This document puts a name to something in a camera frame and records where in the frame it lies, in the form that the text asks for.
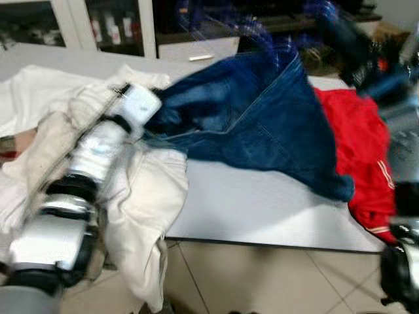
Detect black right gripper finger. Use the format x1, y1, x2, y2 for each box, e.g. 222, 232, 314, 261
327, 7, 384, 65
318, 16, 374, 74

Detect red polo shirt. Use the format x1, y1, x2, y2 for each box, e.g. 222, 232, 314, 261
313, 87, 401, 246

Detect blue denim jeans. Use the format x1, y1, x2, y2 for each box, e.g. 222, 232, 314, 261
141, 46, 355, 202

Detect black tv cabinet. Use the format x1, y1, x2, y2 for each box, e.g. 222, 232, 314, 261
154, 0, 384, 40

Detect white glass door cabinet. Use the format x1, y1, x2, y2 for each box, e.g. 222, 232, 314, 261
0, 0, 158, 60

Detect cream trousers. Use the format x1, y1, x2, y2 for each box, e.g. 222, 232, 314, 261
0, 62, 191, 313

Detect white cotton shirt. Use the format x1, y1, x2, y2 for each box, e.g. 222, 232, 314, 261
0, 63, 171, 138

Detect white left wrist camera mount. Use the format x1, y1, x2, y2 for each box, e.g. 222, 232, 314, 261
115, 82, 163, 135

